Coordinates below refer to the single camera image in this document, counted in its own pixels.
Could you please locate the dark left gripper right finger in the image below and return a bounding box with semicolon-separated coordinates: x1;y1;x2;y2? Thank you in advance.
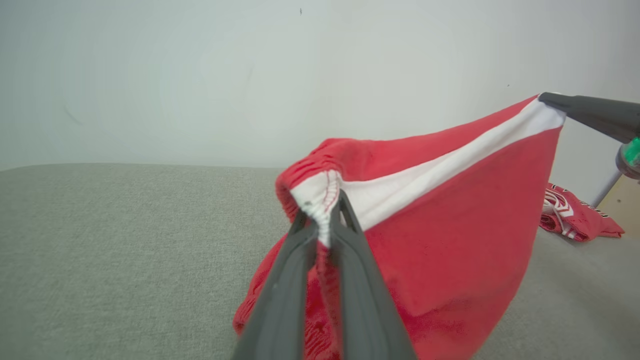
330;190;418;360

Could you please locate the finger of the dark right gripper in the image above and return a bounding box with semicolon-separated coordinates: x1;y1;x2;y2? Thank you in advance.
537;92;640;145

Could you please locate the red shirt with white sleeves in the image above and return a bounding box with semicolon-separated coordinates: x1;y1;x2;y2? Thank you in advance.
539;182;626;243

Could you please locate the white metal pole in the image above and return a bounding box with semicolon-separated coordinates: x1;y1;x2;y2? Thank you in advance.
590;170;625;208

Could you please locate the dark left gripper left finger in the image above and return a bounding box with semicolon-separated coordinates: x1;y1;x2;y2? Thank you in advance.
232;210;321;360

